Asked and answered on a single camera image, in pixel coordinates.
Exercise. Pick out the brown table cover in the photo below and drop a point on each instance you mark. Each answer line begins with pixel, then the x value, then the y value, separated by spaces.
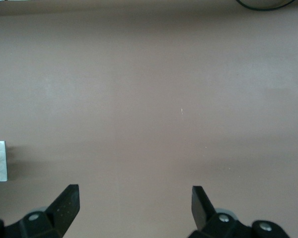
pixel 149 74

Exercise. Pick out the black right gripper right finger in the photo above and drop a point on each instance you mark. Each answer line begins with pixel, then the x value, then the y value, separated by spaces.
pixel 201 213

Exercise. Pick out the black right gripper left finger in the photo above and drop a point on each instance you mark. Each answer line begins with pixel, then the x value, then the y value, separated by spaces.
pixel 64 210

